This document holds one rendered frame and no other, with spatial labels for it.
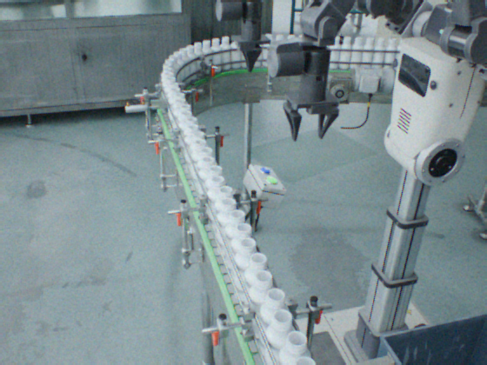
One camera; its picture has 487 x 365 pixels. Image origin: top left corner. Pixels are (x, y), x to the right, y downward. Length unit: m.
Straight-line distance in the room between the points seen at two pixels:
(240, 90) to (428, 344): 1.81
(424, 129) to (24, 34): 3.46
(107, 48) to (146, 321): 2.49
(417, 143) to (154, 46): 3.21
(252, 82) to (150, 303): 1.29
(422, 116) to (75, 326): 1.90
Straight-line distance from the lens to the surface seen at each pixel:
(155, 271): 2.90
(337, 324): 2.29
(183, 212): 1.44
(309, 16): 1.06
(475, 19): 1.25
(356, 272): 2.96
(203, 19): 6.45
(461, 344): 1.52
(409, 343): 1.39
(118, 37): 4.40
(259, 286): 1.10
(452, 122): 1.54
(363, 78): 2.71
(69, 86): 4.52
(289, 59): 1.03
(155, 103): 2.16
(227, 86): 2.78
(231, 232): 1.29
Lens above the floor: 1.90
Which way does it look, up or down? 31 degrees down
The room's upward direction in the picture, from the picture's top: 2 degrees clockwise
